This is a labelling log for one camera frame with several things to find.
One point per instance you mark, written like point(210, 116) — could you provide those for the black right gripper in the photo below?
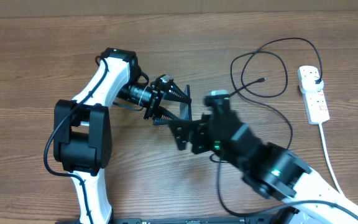
point(187, 129)

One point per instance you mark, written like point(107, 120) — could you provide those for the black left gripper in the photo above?
point(156, 97)

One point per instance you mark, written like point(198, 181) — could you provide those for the blue Samsung Galaxy smartphone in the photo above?
point(185, 108)

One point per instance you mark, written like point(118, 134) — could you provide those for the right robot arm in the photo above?
point(271, 170)

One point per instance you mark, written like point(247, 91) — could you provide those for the white charger plug adapter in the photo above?
point(310, 85)

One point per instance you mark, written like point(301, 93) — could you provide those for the white power extension strip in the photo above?
point(315, 103)

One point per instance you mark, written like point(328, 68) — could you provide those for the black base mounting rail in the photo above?
point(261, 219)

